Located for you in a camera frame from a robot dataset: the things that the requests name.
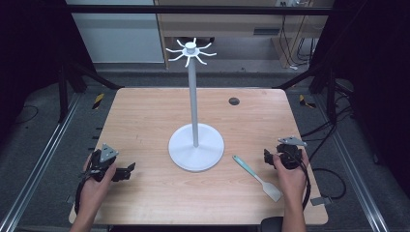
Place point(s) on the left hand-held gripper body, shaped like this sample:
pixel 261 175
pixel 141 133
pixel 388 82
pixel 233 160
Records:
pixel 106 154

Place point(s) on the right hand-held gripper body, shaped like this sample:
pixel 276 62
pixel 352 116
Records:
pixel 289 154

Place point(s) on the white hook rack stand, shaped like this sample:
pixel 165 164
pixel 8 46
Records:
pixel 193 96

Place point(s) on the person's right hand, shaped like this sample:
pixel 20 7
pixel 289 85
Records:
pixel 291 183

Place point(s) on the person's left hand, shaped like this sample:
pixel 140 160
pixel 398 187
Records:
pixel 95 191

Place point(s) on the yellow black tape strip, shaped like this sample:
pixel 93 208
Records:
pixel 305 101
pixel 98 100

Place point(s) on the dark round table grommet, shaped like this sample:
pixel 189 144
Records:
pixel 234 101

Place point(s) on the black chair part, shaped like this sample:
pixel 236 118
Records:
pixel 272 225

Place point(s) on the dark curtain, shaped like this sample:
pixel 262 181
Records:
pixel 377 80
pixel 29 58

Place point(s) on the white cabinet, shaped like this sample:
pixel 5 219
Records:
pixel 119 38

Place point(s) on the aluminium floor rail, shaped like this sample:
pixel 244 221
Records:
pixel 59 129
pixel 357 180

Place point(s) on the grey metal table bracket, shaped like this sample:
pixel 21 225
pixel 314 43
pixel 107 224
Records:
pixel 320 201

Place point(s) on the black metal frame stand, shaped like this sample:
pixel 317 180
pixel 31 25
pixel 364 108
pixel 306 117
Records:
pixel 331 96
pixel 63 96

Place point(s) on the black horizontal frame bar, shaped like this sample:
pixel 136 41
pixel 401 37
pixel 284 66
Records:
pixel 193 9

